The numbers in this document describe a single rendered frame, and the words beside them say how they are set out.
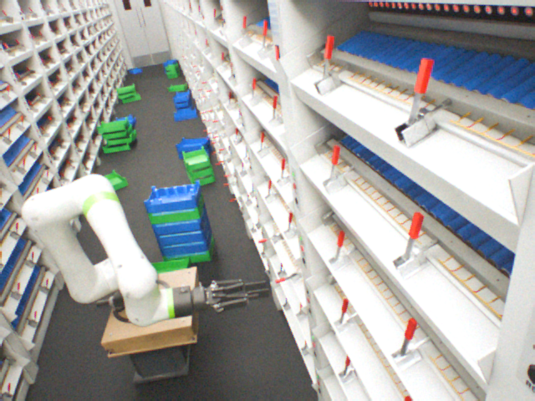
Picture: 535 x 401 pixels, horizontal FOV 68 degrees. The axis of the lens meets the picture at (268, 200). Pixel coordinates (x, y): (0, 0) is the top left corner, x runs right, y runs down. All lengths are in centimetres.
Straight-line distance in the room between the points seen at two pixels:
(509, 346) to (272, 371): 155
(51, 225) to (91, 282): 33
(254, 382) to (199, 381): 25
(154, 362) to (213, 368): 27
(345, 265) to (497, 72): 52
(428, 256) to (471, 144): 20
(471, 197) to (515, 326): 12
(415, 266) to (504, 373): 19
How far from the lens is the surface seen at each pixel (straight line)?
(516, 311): 41
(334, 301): 110
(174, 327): 168
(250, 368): 195
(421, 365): 73
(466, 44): 62
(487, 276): 54
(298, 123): 90
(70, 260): 158
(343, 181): 79
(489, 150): 44
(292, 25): 86
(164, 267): 264
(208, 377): 197
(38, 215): 144
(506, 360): 45
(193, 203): 236
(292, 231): 134
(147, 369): 200
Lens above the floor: 152
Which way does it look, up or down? 29 degrees down
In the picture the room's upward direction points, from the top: 9 degrees counter-clockwise
